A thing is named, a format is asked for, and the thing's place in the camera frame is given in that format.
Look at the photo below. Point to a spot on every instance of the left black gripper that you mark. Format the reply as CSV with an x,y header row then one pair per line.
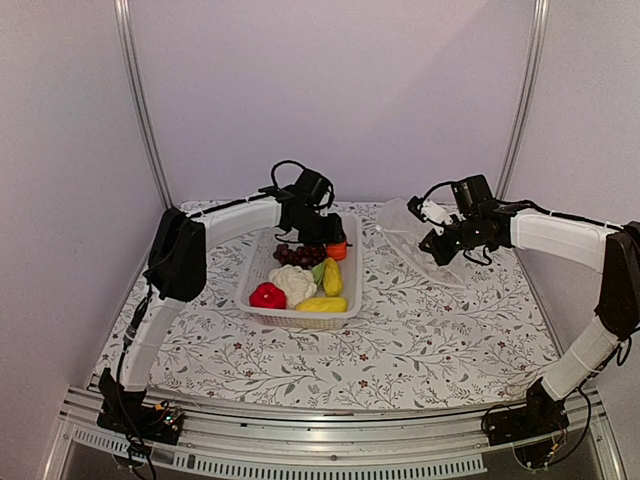
x,y
333,235

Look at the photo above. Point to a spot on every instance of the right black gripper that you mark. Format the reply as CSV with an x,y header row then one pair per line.
x,y
434,247

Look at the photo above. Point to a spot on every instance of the orange mini pumpkin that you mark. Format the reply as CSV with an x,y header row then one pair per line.
x,y
338,251

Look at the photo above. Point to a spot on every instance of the white cauliflower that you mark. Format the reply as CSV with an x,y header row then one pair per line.
x,y
298,284

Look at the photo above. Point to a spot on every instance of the white plastic mesh basket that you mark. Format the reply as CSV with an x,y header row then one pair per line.
x,y
326,296

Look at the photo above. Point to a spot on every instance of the clear zip top bag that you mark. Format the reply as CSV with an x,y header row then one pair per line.
x,y
403,232

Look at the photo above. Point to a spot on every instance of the red bell pepper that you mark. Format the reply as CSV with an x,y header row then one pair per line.
x,y
268,296

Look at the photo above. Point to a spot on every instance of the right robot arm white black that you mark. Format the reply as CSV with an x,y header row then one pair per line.
x,y
597,261

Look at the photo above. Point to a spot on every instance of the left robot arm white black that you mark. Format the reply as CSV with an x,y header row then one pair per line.
x,y
176,270

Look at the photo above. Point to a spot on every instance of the dark red grape bunch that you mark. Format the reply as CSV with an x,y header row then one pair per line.
x,y
304,256

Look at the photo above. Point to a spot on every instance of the yellow squash right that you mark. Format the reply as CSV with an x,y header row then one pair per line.
x,y
332,278

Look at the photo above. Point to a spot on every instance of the yellow squash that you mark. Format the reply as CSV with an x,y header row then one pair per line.
x,y
323,305
332,278

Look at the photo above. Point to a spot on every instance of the yellow squash left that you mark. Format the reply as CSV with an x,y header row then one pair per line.
x,y
323,305

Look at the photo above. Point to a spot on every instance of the floral patterned table mat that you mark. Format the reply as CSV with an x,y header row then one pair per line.
x,y
414,344

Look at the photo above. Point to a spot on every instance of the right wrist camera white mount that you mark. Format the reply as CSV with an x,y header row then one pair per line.
x,y
430,212

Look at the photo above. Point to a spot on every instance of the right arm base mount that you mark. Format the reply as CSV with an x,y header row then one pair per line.
x,y
542,421

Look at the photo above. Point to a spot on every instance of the right aluminium frame post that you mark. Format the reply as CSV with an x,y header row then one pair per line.
x,y
532,65

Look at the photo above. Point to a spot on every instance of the aluminium frame post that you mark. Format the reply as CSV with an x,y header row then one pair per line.
x,y
532,65
133,73

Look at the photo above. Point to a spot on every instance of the aluminium front rail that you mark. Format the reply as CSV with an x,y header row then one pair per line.
x,y
229,440

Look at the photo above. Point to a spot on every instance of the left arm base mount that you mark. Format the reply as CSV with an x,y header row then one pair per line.
x,y
124,412

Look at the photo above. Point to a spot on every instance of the left aluminium frame post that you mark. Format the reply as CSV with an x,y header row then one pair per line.
x,y
133,73

